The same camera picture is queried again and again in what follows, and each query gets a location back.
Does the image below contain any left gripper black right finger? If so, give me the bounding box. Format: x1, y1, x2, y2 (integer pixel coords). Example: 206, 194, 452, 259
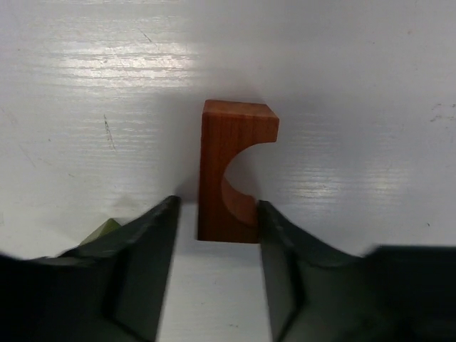
257, 201, 455, 341

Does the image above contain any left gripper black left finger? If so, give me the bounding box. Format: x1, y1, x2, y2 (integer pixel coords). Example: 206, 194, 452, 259
1, 195, 181, 341

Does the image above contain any green triangular block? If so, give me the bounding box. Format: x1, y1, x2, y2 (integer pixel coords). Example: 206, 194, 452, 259
80, 218, 121, 245

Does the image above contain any orange arch block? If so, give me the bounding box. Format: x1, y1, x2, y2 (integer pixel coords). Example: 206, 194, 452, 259
197, 100, 279, 244

